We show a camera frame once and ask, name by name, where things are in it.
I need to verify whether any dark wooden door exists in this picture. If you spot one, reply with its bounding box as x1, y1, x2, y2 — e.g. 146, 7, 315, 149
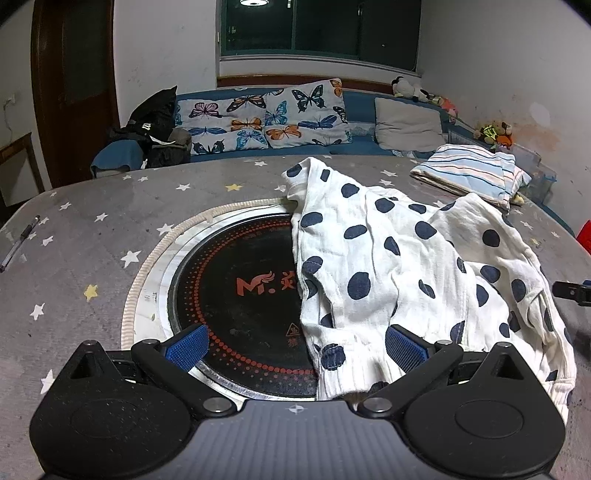
31, 0, 122, 188

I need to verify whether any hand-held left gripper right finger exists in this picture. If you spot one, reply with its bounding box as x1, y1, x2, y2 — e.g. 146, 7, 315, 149
358, 324, 539, 418

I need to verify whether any plain grey pillow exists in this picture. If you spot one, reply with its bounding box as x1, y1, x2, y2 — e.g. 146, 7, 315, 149
373, 97, 446, 152

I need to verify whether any dark window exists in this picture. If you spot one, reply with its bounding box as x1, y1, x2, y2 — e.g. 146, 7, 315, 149
219, 0, 423, 72

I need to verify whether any pink plush toy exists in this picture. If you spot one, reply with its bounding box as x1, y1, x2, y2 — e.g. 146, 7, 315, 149
434, 95, 459, 123

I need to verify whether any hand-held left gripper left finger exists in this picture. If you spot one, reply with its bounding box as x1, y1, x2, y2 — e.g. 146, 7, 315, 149
59, 324, 236, 417

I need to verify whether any black white plush toy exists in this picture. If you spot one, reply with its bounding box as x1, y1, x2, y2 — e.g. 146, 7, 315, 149
392, 76, 432, 103

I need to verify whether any black clothes pile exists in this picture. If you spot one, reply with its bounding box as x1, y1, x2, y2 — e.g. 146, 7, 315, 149
108, 85, 192, 169

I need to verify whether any blue sofa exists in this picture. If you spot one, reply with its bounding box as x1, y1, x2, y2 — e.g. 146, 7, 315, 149
90, 85, 575, 238

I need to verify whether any dark pen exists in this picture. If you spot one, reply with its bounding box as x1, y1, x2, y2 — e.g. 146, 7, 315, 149
0, 216, 41, 273

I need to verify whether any butterfly print pillow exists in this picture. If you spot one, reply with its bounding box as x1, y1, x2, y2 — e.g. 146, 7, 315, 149
174, 92, 273, 155
263, 78, 352, 148

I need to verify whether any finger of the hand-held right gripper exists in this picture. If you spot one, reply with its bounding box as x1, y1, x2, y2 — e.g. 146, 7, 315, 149
553, 279, 591, 308

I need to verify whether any clear plastic storage bin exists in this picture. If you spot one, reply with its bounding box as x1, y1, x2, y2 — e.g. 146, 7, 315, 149
448, 127, 557, 204

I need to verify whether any folded striped cloth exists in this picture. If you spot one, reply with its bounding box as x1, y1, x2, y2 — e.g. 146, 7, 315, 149
410, 143, 533, 210

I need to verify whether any round black induction cooktop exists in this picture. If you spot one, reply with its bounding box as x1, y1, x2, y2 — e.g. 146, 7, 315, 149
121, 198, 321, 407

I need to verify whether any white navy polka dot garment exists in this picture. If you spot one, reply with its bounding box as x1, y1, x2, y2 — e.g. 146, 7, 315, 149
283, 157, 578, 418

